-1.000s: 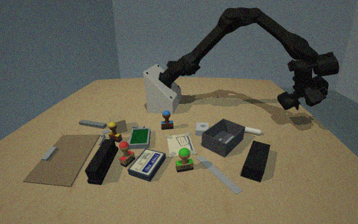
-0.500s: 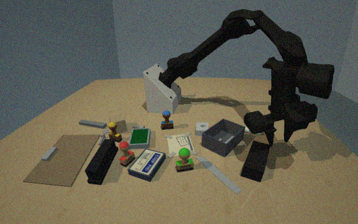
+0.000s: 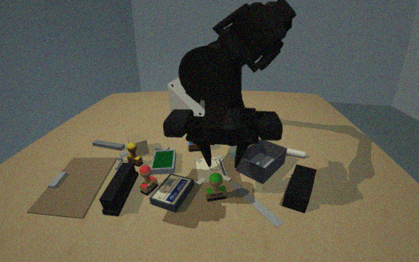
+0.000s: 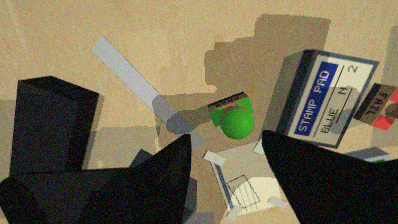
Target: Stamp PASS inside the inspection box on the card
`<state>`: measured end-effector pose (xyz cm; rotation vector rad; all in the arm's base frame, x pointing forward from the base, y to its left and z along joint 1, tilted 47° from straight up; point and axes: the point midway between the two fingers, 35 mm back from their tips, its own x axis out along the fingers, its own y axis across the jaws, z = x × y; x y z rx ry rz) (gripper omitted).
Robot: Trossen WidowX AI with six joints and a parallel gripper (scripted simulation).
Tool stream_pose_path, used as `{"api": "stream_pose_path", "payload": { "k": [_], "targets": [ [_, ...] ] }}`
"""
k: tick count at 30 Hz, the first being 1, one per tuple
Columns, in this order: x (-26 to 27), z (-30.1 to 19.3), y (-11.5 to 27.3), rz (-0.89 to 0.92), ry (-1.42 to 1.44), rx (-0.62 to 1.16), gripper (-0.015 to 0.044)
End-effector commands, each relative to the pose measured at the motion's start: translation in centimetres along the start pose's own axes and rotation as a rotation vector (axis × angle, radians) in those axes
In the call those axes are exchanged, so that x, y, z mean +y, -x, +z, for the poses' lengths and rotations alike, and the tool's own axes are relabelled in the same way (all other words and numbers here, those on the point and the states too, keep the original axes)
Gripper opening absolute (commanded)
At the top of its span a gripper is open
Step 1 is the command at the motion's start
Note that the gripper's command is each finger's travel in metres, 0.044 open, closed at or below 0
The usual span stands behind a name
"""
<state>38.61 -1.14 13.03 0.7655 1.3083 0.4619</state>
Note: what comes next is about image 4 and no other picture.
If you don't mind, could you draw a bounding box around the red-handled rubber stamp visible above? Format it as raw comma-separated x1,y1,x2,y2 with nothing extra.
353,83,398,130

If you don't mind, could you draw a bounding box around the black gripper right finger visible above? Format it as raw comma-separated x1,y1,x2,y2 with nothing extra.
262,130,398,224

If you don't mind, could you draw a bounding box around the green rubber stamp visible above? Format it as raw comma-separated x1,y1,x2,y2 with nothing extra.
208,92,254,139

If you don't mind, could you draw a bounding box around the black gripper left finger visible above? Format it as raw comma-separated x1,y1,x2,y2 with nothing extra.
0,134,192,224

